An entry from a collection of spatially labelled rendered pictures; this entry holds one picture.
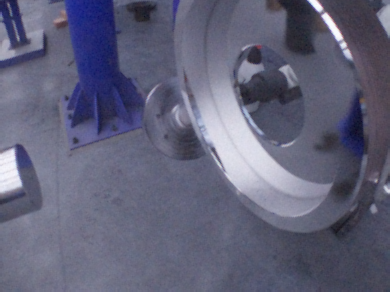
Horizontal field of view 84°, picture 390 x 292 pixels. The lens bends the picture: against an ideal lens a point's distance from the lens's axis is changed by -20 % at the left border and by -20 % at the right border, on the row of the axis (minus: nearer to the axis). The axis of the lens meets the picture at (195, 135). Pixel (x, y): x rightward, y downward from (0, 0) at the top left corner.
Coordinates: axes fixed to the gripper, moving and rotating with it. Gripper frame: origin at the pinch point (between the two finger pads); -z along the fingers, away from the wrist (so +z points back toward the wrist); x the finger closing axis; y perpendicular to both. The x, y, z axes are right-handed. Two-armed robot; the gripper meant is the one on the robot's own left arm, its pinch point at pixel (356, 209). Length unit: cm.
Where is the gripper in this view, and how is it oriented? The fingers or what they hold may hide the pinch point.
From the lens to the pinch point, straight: 127.1
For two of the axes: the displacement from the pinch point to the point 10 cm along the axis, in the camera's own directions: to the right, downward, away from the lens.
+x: -3.0, 1.2, -9.5
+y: 8.5, 4.9, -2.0
